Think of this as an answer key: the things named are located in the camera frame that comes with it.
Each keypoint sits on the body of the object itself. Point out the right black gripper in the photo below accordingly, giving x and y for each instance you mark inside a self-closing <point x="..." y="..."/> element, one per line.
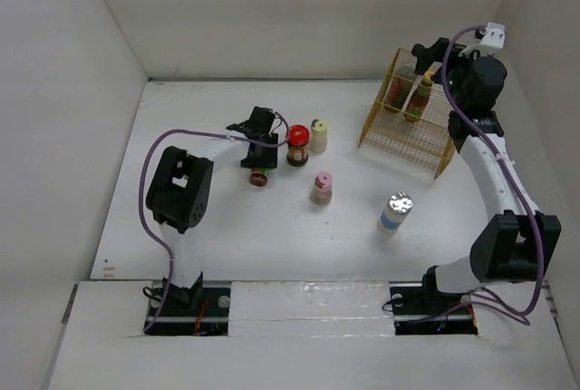
<point x="426" y="56"/>

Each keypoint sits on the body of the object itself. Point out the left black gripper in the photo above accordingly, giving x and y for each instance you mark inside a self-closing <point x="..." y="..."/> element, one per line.
<point x="267" y="160"/>

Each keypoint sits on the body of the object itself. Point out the tall red-label sauce bottle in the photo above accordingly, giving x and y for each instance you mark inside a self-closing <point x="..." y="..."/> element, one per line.
<point x="401" y="84"/>

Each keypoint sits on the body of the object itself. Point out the ketchup bottle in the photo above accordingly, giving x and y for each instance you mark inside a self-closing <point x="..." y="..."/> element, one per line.
<point x="419" y="98"/>
<point x="259" y="177"/>

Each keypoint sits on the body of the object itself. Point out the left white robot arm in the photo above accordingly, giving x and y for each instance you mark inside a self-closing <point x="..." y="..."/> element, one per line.
<point x="178" y="193"/>

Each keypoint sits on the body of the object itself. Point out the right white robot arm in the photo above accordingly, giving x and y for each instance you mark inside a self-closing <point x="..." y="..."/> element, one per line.
<point x="506" y="264"/>

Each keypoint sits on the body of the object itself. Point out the red-lid sauce jar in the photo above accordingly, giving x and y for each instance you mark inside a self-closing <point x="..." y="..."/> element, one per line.
<point x="298" y="145"/>

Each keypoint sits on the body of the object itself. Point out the yellow-lid white shaker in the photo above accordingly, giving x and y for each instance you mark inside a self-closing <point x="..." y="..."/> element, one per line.
<point x="319" y="135"/>

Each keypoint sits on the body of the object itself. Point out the pink-lid spice shaker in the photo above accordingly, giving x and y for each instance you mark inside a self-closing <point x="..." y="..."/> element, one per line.
<point x="322" y="191"/>

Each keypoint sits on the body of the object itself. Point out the silver-lid blue-label shaker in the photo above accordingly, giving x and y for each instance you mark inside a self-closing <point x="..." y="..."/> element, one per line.
<point x="399" y="205"/>

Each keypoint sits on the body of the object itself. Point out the white foam front board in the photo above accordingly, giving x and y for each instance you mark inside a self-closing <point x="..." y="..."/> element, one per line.
<point x="299" y="336"/>

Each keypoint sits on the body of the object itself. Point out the yellow wire basket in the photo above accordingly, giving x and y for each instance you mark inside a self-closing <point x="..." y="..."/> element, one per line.
<point x="426" y="142"/>

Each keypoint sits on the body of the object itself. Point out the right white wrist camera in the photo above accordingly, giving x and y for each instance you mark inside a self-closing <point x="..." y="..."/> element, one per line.
<point x="490" y="39"/>

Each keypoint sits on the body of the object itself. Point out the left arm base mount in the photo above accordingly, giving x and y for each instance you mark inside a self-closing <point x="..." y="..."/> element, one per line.
<point x="201" y="310"/>

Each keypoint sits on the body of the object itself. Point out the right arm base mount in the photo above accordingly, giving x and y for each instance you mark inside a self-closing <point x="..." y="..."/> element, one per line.
<point x="415" y="314"/>

